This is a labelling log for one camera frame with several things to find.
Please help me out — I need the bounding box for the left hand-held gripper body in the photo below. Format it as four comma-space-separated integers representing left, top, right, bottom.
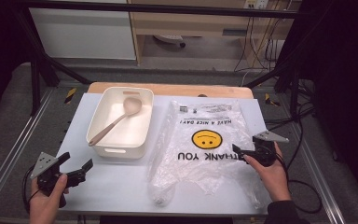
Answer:
30, 151, 87, 209

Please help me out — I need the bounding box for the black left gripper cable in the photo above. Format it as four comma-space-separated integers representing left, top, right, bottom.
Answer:
21, 164, 42, 214

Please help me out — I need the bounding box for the white cabinet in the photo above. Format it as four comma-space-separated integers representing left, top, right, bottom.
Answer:
29, 7, 137, 61

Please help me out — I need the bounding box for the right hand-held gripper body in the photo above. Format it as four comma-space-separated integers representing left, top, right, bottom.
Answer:
245, 130, 290, 168

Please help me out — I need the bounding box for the black metal stand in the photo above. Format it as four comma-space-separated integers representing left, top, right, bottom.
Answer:
244, 18, 316, 120
14, 10, 91, 117

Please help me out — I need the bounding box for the white wall outlet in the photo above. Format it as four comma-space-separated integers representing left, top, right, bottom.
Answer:
243, 0, 270, 10

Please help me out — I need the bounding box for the wooden desk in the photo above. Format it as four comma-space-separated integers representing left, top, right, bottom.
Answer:
127, 0, 303, 67

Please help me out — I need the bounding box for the aluminium rail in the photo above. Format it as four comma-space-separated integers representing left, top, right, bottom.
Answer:
292, 133, 347, 224
0, 88, 56, 213

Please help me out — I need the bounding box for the hanging cable bundle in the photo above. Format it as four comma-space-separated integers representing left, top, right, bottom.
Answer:
233, 17, 282, 73

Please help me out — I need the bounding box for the black metal crossbar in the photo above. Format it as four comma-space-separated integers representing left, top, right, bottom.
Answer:
12, 0, 310, 21

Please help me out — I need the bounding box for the black floor cable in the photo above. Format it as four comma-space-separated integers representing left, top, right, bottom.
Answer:
282, 119, 324, 215

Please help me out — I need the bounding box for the beige serving spoon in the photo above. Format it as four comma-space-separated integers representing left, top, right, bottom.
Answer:
88, 96, 144, 147

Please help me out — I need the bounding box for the white wheeled chair base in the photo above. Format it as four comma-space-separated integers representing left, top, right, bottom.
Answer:
153, 34, 187, 49

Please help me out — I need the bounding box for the clear printed plastic bag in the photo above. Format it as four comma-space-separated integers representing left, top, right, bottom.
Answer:
145, 99, 273, 210

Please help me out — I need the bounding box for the thin white cable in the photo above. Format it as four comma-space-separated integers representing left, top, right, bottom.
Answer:
240, 69, 254, 87

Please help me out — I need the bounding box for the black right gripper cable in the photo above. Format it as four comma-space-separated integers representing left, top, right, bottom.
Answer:
274, 150, 291, 188

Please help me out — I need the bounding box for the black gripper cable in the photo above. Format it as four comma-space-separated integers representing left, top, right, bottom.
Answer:
21, 164, 42, 214
274, 150, 291, 188

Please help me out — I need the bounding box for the person's right hand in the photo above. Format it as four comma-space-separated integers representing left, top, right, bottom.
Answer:
243, 143, 293, 203

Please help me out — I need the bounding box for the white plastic basin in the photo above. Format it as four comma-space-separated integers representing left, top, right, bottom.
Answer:
86, 86, 155, 160

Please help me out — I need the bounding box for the person's left hand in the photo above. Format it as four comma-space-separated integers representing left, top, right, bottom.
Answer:
27, 173, 70, 224

